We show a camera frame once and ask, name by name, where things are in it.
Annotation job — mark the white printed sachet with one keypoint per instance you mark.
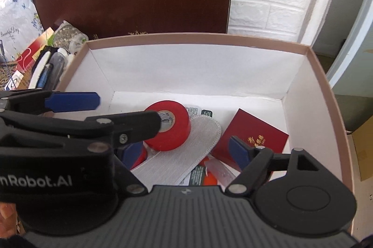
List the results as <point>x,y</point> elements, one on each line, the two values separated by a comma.
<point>192,111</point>

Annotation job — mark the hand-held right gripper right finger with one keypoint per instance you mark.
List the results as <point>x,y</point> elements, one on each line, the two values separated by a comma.
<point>237,152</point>

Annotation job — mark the clear plastic case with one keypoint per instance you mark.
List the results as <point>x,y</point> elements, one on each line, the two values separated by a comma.
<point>58,66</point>

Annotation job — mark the red gift bag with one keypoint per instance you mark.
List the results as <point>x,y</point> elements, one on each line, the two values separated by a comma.
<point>29,57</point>

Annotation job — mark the red booklet with gold print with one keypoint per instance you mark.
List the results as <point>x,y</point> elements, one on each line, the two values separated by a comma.
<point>253,125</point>

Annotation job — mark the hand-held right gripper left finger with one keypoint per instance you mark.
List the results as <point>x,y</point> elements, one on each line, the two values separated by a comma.
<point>131,154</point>

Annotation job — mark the small packets under insole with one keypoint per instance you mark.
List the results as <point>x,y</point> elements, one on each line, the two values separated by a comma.
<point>220,171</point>

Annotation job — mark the white floral plastic bag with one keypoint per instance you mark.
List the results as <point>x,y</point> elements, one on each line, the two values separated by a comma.
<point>14,18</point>

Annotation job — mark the dark green label sachet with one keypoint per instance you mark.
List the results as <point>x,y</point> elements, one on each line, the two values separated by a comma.
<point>207,113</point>

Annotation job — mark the brown letter print tablecloth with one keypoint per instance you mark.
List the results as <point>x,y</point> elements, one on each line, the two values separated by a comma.
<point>5,80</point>

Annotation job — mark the red tape roll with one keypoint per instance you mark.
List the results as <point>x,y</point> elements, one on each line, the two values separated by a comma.
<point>177,137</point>

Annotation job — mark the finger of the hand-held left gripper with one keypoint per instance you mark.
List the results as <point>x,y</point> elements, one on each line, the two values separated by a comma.
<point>137,124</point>
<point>72,101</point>

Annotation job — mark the brown cardboard carton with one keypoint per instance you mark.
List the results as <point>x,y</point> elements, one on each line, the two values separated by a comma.
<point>362,149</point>

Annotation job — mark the orange red packet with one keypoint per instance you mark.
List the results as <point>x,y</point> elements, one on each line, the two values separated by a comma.
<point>210,179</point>

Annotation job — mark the brown cardboard box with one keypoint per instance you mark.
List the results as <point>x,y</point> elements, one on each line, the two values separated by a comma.
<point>189,70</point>

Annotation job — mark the dark green packet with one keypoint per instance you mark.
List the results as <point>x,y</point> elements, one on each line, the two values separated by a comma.
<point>196,176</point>

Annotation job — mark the yellow orange card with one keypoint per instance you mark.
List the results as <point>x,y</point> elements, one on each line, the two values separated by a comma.
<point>43,37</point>

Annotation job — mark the person's left hand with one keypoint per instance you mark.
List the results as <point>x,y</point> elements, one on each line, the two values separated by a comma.
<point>5,214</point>

